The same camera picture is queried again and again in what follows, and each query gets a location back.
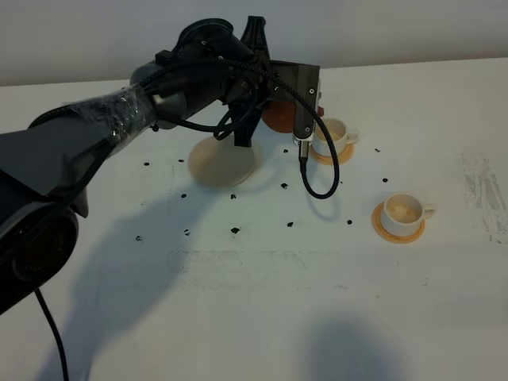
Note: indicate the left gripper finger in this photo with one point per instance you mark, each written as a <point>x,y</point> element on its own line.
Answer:
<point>245,129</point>
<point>255,39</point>

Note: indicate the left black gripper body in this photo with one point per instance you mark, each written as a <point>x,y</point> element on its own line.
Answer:
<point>208,63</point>

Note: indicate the brown clay teapot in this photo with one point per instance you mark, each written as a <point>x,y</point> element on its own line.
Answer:
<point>283,116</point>

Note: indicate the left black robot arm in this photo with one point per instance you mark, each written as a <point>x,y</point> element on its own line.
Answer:
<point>45,170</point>

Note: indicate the beige teapot saucer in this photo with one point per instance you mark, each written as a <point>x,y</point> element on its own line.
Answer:
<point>220,163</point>

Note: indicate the far white teacup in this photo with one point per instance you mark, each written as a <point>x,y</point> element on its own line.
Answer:
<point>340,134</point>

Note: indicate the white teacup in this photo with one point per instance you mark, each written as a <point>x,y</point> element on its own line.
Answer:
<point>402,214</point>
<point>340,134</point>

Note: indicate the far orange coaster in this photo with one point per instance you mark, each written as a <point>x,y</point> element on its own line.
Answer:
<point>343,157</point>

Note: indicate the orange coaster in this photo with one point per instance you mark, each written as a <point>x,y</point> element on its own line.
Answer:
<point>378,227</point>
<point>343,157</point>

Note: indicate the near orange coaster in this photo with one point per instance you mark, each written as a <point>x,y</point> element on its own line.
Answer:
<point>378,227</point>

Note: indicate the near white teacup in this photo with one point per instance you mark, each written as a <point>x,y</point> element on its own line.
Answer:
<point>402,214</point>

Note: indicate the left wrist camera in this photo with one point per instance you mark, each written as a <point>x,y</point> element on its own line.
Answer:
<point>304,80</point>

